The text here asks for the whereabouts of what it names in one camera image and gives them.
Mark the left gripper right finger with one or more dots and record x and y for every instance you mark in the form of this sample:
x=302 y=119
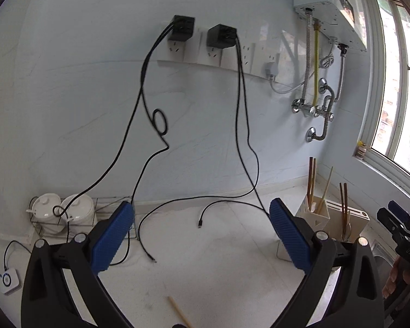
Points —
x=356 y=300

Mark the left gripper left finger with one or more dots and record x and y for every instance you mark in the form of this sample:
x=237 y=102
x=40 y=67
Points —
x=46 y=299

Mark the reddish brown wooden chopstick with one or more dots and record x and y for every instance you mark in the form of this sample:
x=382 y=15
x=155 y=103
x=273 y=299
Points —
x=344 y=211

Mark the dark brown wooden chopstick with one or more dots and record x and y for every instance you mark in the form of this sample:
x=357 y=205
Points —
x=311 y=181

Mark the person's right hand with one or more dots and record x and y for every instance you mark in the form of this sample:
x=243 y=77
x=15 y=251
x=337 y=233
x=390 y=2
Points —
x=396 y=273

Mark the small white round device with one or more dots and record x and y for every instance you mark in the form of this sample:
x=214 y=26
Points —
x=9 y=281

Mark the left white ceramic pot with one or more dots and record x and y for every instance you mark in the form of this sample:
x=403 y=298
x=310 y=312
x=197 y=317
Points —
x=41 y=211

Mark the white ceramic pot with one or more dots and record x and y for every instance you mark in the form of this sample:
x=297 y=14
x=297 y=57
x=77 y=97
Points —
x=41 y=211
x=81 y=215

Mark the beige utensil holder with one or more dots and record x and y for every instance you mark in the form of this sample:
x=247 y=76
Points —
x=326 y=215

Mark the right white ceramic pot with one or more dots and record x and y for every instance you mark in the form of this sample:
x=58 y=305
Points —
x=81 y=215

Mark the bamboo chopstick in holder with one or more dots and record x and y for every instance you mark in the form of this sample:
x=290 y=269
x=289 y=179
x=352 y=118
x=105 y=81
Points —
x=324 y=191

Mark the light bamboo chopstick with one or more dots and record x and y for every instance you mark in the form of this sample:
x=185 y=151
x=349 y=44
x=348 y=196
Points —
x=185 y=321

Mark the right black power adapter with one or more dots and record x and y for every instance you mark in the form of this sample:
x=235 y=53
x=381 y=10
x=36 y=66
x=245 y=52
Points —
x=221 y=37

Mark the black power adapter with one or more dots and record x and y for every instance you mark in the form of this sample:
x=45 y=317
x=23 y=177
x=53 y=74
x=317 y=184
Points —
x=183 y=28
x=221 y=37

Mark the left black power adapter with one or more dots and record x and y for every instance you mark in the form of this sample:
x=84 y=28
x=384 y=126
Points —
x=183 y=28

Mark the white water heater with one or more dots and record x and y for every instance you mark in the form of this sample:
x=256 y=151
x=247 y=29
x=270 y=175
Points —
x=341 y=20

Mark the metal wire rack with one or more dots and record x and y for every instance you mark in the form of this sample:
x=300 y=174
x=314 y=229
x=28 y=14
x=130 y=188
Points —
x=104 y=207

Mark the window frame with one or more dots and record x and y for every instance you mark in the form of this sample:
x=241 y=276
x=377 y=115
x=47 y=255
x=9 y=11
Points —
x=387 y=127

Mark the metal wall faucet pipes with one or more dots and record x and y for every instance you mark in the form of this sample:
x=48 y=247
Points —
x=318 y=97

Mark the white wall socket strip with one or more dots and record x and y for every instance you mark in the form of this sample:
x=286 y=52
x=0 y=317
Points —
x=255 y=57

